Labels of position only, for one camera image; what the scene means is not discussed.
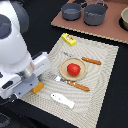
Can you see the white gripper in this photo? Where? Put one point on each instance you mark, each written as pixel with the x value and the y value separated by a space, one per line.
pixel 22 82

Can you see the orange bread loaf toy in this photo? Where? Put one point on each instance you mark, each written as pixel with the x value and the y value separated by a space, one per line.
pixel 38 87

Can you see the white ghost-shaped toy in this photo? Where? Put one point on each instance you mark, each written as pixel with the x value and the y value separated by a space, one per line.
pixel 62 99

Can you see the red toy tomato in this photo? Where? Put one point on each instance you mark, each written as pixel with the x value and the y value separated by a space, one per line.
pixel 73 69

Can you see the yellow butter box toy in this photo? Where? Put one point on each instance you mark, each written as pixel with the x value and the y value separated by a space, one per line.
pixel 68 39

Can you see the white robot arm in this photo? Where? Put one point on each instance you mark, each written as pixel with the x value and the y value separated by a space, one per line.
pixel 18 70

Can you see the round beige plate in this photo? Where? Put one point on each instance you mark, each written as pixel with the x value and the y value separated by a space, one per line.
pixel 66 75

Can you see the beige woven placemat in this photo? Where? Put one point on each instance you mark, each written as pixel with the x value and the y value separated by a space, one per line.
pixel 87 106

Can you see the small dark grey pot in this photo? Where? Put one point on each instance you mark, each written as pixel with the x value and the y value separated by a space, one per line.
pixel 72 11

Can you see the large dark grey pot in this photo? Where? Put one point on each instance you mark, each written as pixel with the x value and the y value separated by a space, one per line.
pixel 94 14

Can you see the beige bowl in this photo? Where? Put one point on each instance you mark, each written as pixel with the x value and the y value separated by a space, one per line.
pixel 124 16

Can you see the fork with orange handle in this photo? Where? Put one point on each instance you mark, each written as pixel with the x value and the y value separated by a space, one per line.
pixel 60 79

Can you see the knife with orange handle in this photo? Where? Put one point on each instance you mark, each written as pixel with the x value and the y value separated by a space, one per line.
pixel 83 58

